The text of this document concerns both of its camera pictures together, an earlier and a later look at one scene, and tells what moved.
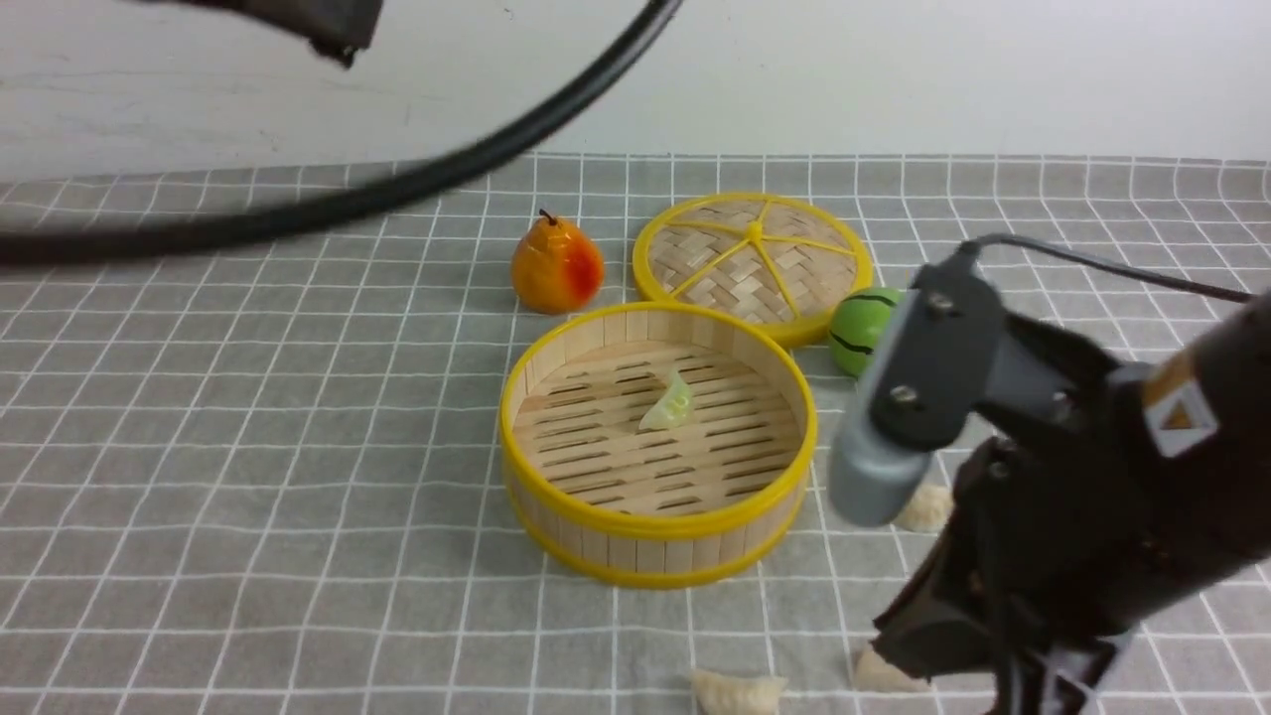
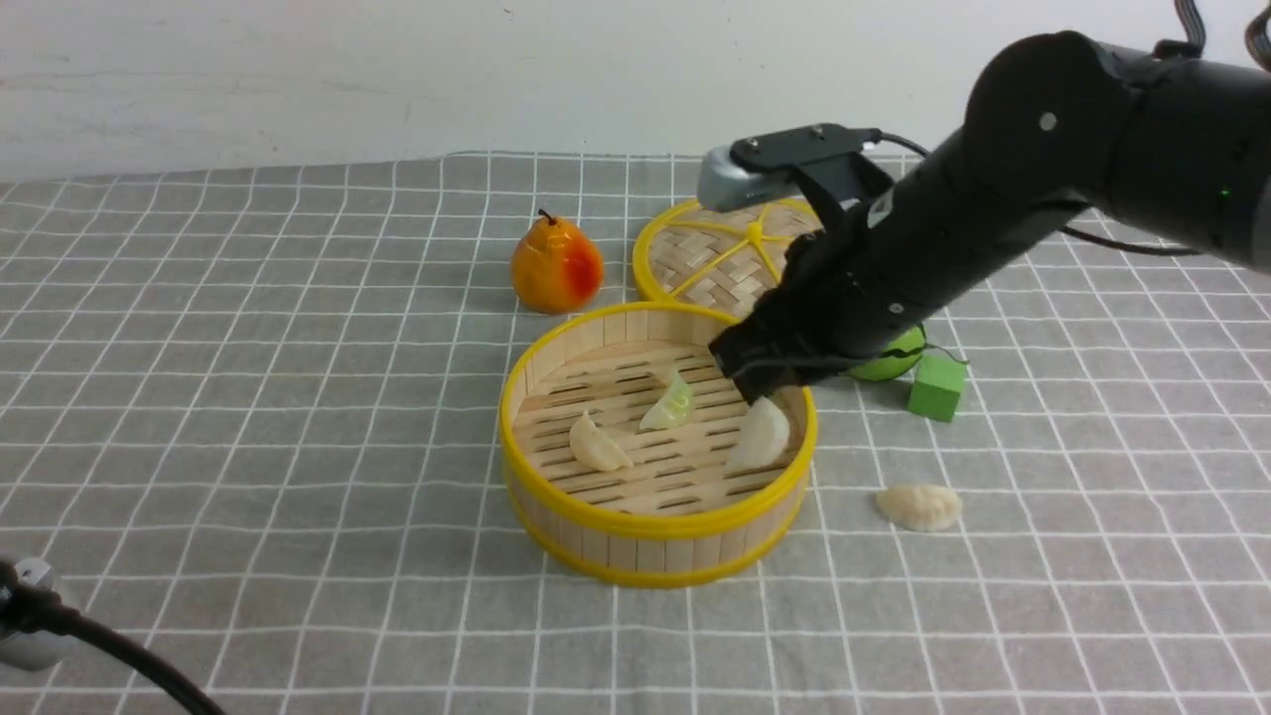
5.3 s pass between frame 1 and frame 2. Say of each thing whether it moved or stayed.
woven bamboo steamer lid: stayed
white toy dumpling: moved
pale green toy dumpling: stayed
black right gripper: moved
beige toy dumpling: stayed
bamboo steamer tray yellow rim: stayed
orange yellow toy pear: stayed
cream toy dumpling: moved
